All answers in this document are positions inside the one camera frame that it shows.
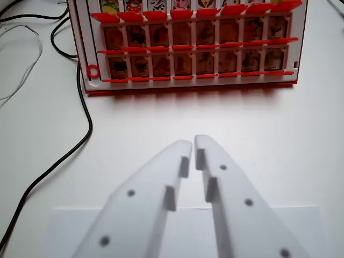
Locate white paper sheet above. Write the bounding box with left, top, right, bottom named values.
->
left=51, top=206, right=322, bottom=258

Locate red and white game board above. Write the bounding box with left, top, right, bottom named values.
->
left=66, top=0, right=310, bottom=97

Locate long black cable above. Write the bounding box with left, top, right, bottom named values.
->
left=0, top=61, right=94, bottom=255

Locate thin white wire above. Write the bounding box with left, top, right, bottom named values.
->
left=0, top=24, right=44, bottom=102

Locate looped black cable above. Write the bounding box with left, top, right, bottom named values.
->
left=50, top=16, right=79, bottom=58

